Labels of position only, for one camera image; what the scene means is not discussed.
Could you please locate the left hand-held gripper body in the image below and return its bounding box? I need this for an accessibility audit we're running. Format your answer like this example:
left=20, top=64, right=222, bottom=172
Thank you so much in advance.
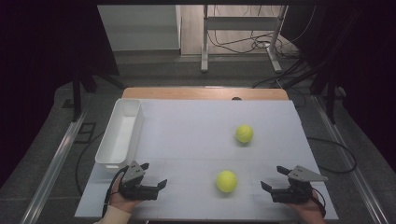
left=118, top=161, right=160, bottom=201

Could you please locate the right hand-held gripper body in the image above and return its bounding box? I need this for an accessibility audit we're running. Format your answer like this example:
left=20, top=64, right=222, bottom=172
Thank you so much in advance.
left=270, top=165, right=329, bottom=205

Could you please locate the white plastic bin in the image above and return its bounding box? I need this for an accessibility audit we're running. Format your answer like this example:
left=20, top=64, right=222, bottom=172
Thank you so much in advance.
left=94, top=98, right=145, bottom=174

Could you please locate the yellow tennis ball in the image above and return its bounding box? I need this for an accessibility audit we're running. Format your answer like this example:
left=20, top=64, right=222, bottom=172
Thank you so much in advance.
left=216, top=169, right=238, bottom=193
left=234, top=124, right=254, bottom=145

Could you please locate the person's right hand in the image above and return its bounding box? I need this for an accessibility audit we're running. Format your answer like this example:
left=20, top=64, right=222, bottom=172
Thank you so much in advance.
left=288, top=189, right=327, bottom=224

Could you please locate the person's left hand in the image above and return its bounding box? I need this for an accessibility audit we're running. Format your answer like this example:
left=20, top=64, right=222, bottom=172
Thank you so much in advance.
left=108, top=176, right=142, bottom=215

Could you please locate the black tripod stand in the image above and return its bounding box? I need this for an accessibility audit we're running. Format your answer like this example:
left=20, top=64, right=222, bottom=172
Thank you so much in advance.
left=61, top=69, right=126, bottom=123
left=279, top=60, right=347, bottom=125

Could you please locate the dark curtain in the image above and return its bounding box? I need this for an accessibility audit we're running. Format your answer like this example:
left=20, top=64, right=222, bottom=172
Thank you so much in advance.
left=288, top=0, right=396, bottom=174
left=0, top=0, right=120, bottom=188

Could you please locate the white board panel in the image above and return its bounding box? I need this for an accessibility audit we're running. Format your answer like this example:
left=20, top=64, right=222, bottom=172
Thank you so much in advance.
left=97, top=4, right=182, bottom=52

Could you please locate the white metal stand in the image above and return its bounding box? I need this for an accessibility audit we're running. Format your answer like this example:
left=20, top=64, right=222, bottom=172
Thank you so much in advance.
left=200, top=4, right=289, bottom=75

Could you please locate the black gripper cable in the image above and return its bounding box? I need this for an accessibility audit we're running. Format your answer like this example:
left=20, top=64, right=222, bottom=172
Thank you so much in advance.
left=309, top=187, right=327, bottom=217
left=101, top=165, right=130, bottom=218

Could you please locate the black floor cable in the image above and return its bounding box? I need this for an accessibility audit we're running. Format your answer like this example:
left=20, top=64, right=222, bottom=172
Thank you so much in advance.
left=75, top=132, right=106, bottom=197
left=306, top=136, right=359, bottom=175

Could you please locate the aluminium floor rail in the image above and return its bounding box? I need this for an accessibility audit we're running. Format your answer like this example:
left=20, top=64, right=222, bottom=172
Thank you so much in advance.
left=312, top=94, right=390, bottom=224
left=20, top=108, right=92, bottom=224

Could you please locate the tangle of black floor cables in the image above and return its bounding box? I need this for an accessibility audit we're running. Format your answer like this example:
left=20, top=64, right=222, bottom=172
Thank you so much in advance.
left=207, top=4, right=317, bottom=60

